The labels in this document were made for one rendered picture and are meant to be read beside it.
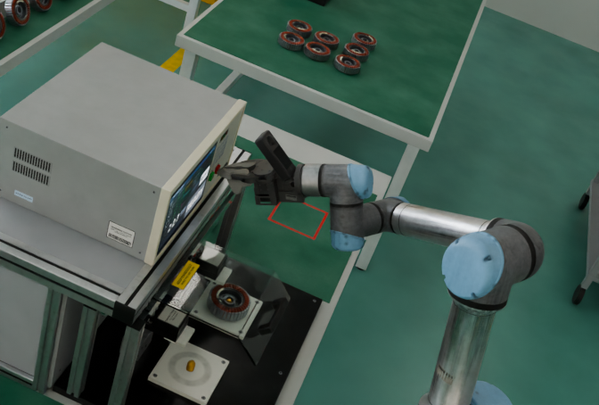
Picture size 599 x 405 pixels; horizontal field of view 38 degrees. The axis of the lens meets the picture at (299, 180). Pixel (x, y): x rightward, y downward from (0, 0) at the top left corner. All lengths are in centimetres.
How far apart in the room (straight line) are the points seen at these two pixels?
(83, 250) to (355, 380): 172
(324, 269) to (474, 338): 93
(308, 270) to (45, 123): 101
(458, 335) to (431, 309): 210
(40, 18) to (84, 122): 160
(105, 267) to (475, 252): 76
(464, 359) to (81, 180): 85
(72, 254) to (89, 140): 24
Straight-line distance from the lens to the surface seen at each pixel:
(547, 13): 713
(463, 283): 166
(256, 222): 266
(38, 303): 192
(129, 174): 178
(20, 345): 204
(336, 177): 191
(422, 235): 193
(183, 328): 208
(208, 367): 217
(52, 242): 190
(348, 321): 359
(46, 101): 195
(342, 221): 192
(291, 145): 306
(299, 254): 260
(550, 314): 416
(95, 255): 188
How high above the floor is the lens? 238
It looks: 34 degrees down
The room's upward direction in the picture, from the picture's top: 20 degrees clockwise
